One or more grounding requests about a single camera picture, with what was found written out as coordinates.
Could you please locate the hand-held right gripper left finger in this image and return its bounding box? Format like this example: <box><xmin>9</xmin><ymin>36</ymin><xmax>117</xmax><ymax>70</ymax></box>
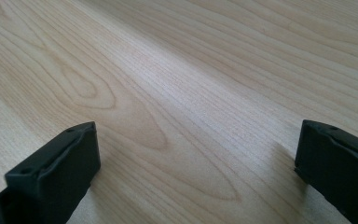
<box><xmin>0</xmin><ymin>121</ymin><xmax>102</xmax><ymax>224</ymax></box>

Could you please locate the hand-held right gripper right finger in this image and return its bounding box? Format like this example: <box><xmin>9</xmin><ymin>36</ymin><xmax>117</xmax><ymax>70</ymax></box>
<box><xmin>294</xmin><ymin>119</ymin><xmax>358</xmax><ymax>224</ymax></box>

